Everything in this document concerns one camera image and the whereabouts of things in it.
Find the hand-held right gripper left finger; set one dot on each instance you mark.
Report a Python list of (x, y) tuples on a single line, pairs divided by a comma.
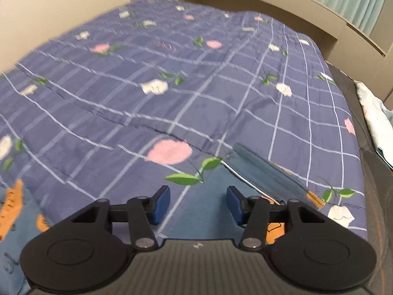
[(163, 201)]

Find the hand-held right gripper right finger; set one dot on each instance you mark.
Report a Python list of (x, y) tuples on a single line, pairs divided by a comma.
[(234, 199)]

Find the blue pants with orange print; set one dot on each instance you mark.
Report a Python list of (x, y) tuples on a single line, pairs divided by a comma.
[(215, 190)]

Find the purple checked floral blanket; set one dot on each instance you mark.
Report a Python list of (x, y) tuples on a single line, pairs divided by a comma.
[(184, 83)]

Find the dark grey quilted mattress cover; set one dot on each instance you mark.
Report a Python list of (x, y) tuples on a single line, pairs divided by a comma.
[(376, 196)]

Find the light blue crumpled cloth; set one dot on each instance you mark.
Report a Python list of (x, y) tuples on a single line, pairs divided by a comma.
[(373, 113)]

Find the beige built-in cabinet unit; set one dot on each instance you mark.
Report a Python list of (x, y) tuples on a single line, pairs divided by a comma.
[(307, 15)]

